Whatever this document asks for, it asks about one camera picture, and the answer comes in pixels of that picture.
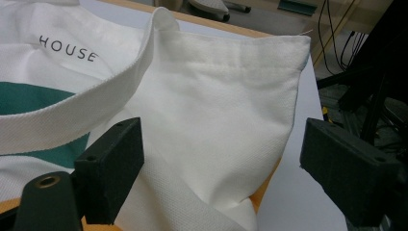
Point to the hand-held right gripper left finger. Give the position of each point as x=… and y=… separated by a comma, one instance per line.
x=109, y=166

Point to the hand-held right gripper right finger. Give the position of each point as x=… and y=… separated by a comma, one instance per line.
x=346, y=173

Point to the white tote bag green stripe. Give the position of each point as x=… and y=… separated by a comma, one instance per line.
x=208, y=112

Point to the teal flat object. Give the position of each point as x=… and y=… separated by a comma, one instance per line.
x=296, y=7

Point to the chair base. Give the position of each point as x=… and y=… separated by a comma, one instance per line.
x=208, y=8

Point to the black metal stand frame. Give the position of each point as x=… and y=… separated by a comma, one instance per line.
x=381, y=64

